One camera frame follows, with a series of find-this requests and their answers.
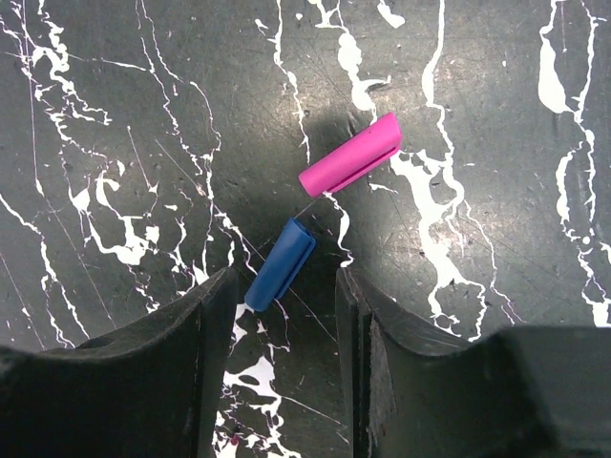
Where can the blue pen cap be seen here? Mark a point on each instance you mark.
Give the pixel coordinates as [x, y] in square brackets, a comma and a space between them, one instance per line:
[287, 257]

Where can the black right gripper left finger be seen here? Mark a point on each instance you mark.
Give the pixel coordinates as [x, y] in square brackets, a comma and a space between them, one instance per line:
[149, 389]

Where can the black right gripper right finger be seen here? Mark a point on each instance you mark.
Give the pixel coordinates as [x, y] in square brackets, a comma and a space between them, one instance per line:
[414, 390]

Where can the magenta pen cap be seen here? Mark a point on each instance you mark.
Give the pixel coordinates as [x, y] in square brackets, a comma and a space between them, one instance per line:
[353, 159]

